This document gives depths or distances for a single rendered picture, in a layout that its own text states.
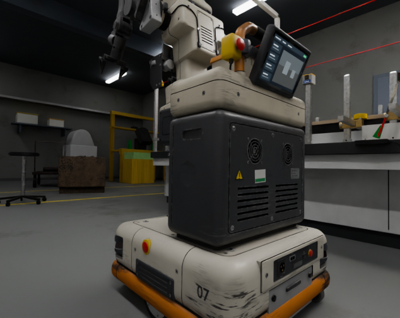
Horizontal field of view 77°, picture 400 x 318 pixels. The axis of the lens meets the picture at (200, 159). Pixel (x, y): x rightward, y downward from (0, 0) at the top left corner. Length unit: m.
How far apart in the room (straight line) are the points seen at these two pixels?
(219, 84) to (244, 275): 0.51
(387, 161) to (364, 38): 4.17
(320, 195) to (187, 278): 1.63
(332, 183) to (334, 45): 4.18
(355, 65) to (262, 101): 4.91
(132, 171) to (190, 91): 6.38
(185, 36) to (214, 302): 1.03
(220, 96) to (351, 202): 1.62
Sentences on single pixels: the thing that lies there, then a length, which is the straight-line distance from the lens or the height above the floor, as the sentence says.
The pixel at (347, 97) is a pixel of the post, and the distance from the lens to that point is 1.99.
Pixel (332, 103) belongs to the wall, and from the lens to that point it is 5.67.
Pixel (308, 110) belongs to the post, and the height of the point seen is 0.95.
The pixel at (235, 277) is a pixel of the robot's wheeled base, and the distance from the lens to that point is 0.69.
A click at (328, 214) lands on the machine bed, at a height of 0.17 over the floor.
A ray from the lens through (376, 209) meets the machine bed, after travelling 2.13.
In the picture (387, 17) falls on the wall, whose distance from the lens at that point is 5.91.
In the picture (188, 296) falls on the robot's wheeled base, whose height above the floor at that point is 0.16.
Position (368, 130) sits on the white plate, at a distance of 1.91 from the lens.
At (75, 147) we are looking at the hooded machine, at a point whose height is 0.96.
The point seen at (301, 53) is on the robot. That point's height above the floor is 0.92.
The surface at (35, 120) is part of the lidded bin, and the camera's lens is 8.65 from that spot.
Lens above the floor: 0.52
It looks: 2 degrees up
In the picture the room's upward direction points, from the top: 1 degrees clockwise
